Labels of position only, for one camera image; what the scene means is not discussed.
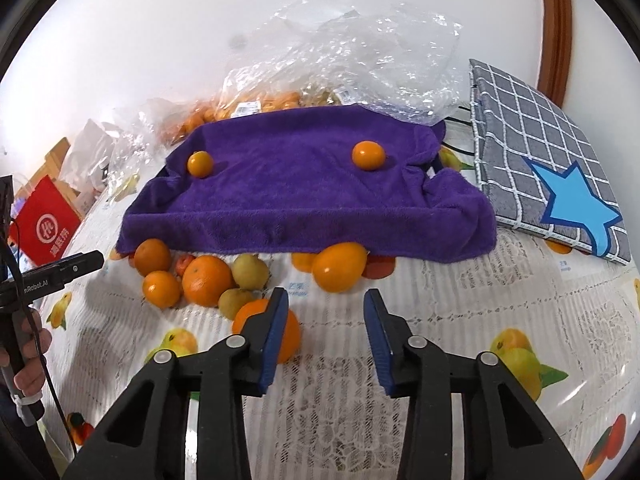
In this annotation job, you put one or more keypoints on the brown pear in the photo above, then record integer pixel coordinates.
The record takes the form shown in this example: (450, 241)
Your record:
(230, 302)
(251, 271)

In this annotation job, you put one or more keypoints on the red paper bag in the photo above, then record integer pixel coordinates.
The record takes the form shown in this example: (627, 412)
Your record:
(50, 220)

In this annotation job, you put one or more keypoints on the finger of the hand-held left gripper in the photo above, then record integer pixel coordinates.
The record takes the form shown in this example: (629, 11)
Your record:
(82, 262)

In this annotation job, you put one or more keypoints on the clear bag of oranges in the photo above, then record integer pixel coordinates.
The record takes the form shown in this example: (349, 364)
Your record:
(280, 101)

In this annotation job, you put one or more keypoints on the tiny red fruit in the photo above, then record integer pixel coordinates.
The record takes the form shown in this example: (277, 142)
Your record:
(181, 265)

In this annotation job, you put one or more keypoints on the cardboard box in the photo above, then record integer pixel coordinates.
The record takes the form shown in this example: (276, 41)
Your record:
(56, 152)

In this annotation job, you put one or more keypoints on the white plastic bag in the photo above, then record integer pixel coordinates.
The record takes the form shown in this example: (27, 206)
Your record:
(87, 150)

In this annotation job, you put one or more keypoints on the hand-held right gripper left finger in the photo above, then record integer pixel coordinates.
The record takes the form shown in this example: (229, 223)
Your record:
(276, 330)

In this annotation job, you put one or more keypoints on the small clear plastic bag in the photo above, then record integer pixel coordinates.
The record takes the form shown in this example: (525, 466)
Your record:
(132, 145)

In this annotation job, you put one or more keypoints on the fruit print lace tablecloth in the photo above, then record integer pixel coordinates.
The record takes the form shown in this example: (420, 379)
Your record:
(325, 425)

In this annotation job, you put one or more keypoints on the small orange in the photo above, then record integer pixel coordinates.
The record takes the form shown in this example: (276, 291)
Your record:
(200, 164)
(368, 155)
(152, 256)
(161, 288)
(250, 319)

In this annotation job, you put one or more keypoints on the large clear plastic bag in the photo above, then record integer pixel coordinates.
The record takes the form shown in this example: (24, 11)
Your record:
(360, 60)

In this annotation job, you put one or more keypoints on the large round orange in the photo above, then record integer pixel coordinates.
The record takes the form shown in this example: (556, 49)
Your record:
(207, 280)

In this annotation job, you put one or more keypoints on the purple towel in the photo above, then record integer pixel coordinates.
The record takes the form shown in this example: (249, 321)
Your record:
(300, 200)

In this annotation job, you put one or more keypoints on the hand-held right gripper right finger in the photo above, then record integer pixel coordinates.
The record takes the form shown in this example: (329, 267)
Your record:
(376, 330)

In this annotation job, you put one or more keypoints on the large oval orange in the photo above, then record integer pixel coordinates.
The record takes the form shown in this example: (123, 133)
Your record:
(340, 266)

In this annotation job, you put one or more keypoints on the wooden door frame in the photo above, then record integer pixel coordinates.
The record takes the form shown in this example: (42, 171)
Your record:
(555, 35)

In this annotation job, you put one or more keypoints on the grey checked cushion blue star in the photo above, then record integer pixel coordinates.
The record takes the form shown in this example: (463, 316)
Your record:
(525, 125)

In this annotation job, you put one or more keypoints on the person's left hand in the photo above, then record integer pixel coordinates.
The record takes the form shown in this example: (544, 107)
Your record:
(35, 342)

